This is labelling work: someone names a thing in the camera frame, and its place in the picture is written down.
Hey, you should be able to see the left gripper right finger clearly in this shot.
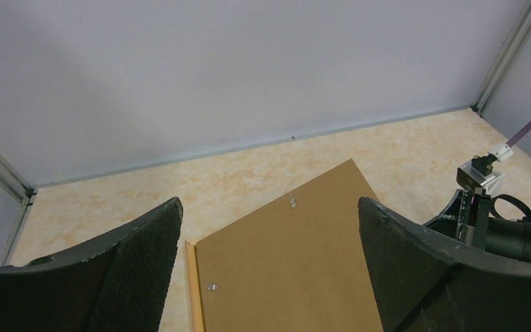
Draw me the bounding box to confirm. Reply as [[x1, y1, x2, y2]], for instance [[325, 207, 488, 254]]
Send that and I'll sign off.
[[358, 197, 531, 331]]

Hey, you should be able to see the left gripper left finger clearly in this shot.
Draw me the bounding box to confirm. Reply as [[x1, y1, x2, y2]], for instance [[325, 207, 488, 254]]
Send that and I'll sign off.
[[0, 197, 183, 331]]

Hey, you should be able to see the wooden picture frame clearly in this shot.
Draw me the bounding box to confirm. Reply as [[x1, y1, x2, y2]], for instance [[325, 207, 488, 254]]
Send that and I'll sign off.
[[185, 238, 205, 332]]

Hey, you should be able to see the brown backing board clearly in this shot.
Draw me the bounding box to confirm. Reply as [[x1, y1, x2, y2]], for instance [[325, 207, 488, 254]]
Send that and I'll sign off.
[[196, 160, 382, 331]]

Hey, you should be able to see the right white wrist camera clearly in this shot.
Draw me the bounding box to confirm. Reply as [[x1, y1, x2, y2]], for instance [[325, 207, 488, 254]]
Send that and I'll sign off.
[[456, 143, 514, 196]]

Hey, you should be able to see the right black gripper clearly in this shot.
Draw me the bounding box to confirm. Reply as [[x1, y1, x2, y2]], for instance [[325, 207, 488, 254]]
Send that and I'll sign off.
[[423, 190, 531, 263]]

